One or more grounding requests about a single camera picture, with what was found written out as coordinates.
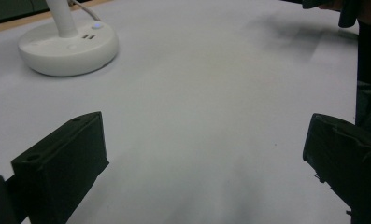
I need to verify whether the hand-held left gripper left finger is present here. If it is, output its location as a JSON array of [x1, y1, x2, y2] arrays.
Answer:
[[10, 111, 110, 224]]

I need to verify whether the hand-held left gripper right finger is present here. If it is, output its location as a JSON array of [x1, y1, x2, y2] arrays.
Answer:
[[302, 113, 371, 224]]

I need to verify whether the white round lamp base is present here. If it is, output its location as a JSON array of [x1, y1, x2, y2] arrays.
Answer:
[[17, 0, 120, 77]]

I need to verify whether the white lamp cable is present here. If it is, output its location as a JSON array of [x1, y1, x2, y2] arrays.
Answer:
[[68, 0, 103, 22]]

